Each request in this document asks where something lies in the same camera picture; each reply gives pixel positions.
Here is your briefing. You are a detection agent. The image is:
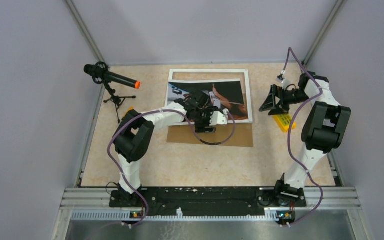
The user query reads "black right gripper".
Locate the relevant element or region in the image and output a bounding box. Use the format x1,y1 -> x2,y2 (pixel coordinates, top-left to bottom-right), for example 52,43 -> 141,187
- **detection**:
259,84 -> 311,117

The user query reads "yellow green toy window block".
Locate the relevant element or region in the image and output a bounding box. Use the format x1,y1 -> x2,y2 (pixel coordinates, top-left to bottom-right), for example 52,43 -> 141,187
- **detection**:
273,113 -> 292,133

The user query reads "white wooden picture frame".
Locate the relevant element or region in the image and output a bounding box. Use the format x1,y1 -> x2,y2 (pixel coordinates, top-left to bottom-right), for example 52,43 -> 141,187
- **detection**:
168,68 -> 253,124

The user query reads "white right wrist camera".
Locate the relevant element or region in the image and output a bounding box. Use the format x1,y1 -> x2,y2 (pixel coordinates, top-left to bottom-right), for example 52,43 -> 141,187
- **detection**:
276,74 -> 291,89

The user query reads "yellow screwdriver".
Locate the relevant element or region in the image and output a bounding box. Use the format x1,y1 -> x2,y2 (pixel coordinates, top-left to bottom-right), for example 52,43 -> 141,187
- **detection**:
125,107 -> 134,115

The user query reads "black tripod microphone stand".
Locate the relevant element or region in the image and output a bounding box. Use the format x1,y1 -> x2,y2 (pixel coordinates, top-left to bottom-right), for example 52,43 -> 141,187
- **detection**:
103,83 -> 137,124

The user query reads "aluminium front rail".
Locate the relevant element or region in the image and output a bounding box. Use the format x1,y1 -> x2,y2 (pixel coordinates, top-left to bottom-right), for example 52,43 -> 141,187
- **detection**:
52,186 -> 372,240

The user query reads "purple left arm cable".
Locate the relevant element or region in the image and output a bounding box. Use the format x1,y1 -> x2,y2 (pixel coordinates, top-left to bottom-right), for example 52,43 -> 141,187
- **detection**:
107,109 -> 237,229

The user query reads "brown fibreboard backing board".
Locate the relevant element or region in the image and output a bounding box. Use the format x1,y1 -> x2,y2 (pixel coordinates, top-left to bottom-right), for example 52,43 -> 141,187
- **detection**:
166,123 -> 254,148

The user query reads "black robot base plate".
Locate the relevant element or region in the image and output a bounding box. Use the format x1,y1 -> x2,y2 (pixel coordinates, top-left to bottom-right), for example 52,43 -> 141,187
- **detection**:
109,186 -> 307,218

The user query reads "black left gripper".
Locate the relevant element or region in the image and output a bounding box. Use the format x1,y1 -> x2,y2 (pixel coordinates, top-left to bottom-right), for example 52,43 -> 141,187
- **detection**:
193,106 -> 218,134

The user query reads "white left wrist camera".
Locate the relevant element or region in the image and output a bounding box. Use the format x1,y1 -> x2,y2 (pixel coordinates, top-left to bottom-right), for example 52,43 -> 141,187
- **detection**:
209,108 -> 229,127

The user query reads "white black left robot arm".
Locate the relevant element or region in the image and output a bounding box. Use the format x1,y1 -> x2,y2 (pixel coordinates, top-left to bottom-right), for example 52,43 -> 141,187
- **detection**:
111,90 -> 229,207

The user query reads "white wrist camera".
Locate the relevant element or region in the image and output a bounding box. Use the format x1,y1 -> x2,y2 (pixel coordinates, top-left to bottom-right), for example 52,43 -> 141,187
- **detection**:
209,108 -> 229,127
276,74 -> 291,89

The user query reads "black microphone orange tip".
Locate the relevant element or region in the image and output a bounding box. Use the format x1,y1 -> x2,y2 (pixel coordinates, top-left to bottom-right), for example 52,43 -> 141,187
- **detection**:
83,62 -> 141,89

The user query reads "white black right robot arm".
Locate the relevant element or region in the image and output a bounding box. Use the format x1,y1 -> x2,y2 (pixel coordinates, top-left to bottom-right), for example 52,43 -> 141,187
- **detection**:
259,72 -> 352,206

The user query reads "glossy photo print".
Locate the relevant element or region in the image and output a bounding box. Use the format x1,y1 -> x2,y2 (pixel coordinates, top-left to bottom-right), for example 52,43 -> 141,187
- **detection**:
165,78 -> 251,123

